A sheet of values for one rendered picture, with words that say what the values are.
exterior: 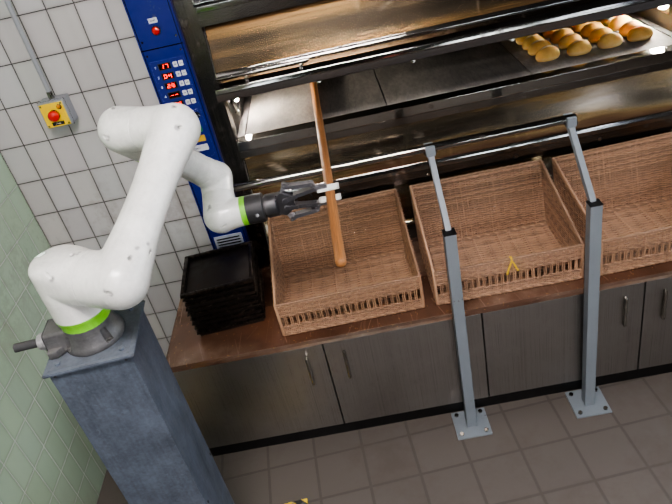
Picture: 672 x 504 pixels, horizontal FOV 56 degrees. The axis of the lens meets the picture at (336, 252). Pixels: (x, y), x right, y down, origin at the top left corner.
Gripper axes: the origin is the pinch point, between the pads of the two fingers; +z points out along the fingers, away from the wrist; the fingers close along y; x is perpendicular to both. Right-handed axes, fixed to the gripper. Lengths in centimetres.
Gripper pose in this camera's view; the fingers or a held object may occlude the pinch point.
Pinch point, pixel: (329, 192)
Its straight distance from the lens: 196.4
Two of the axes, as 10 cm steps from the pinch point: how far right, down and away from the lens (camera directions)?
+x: 0.8, 5.4, -8.4
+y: 1.9, 8.2, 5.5
